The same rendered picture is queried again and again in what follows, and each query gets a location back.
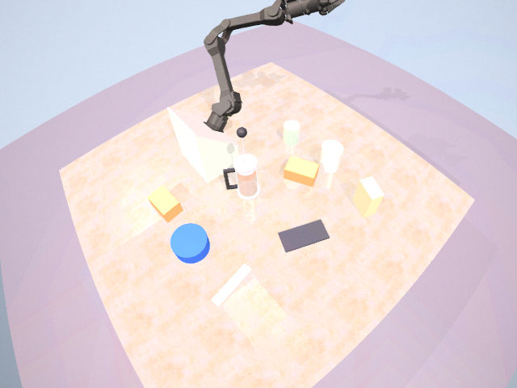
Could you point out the blue cylinder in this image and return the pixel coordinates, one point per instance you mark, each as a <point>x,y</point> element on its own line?
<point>190,243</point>

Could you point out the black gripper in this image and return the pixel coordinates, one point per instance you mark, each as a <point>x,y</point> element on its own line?
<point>321,6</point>

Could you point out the white flat bar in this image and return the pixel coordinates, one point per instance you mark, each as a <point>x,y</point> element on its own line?
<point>233,283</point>

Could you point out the french press coffee maker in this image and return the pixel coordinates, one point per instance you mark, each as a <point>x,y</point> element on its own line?
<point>245,168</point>

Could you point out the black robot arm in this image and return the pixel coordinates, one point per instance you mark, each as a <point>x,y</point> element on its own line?
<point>230,100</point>

